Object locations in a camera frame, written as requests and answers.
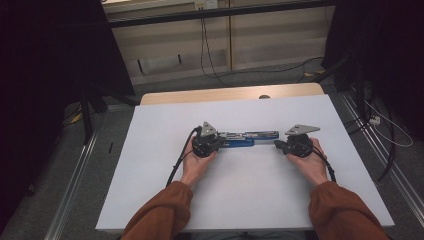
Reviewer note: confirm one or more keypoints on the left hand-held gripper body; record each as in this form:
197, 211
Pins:
203, 146

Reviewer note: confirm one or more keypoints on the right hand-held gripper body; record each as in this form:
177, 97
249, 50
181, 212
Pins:
300, 146

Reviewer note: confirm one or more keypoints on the blue stapler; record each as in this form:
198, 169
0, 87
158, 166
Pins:
240, 143

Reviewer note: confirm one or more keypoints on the person's left hand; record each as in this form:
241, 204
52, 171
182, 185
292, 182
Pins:
193, 166

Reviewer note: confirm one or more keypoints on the person's right hand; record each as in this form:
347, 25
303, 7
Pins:
311, 166

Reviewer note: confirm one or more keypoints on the wooden table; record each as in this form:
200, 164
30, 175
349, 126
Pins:
216, 94

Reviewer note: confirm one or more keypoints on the dark round table grommet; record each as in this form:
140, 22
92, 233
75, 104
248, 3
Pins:
264, 97

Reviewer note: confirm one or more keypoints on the white table sheet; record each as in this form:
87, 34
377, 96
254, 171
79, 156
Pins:
250, 186

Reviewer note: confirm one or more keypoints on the black metal stand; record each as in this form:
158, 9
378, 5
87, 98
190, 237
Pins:
359, 96
87, 123

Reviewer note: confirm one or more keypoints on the white plug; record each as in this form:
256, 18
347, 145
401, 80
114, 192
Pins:
375, 120

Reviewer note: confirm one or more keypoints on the small black floor object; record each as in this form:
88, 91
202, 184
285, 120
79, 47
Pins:
111, 147

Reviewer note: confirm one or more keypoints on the black metal crossbar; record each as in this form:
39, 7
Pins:
216, 12

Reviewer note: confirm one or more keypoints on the black curtain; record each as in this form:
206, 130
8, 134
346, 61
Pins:
383, 40
40, 66

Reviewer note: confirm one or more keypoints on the aluminium floor rail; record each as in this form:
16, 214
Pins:
71, 190
396, 176

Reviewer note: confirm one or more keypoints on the white wall socket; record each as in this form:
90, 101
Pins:
210, 4

